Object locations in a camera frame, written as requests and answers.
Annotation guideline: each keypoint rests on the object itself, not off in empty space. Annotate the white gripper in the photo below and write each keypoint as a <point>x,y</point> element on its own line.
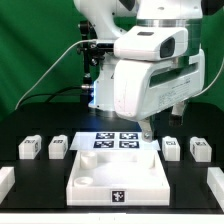
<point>142,89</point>

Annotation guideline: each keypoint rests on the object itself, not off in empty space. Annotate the white square tabletop part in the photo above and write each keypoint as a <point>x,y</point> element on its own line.
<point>117,178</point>

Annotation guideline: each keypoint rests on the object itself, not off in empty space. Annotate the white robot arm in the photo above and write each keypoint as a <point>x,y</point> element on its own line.
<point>111,19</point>

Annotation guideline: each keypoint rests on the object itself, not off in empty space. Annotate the white right obstacle block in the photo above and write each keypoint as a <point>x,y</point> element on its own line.
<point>215,180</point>

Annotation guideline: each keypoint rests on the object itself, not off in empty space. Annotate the white obstacle block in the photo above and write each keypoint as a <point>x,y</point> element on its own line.
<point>7,180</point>
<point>215,180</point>

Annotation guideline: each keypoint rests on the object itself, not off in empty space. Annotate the white tag sheet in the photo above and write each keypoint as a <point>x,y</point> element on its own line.
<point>112,140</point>

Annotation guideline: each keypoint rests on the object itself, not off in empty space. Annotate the white left obstacle block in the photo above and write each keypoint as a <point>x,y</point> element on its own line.
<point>7,180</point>

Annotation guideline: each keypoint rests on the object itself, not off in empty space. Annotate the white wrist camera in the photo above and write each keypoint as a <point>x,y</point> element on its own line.
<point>152,43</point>

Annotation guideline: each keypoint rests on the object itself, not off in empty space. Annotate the black camera on stand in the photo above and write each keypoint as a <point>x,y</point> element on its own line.
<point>94,53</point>

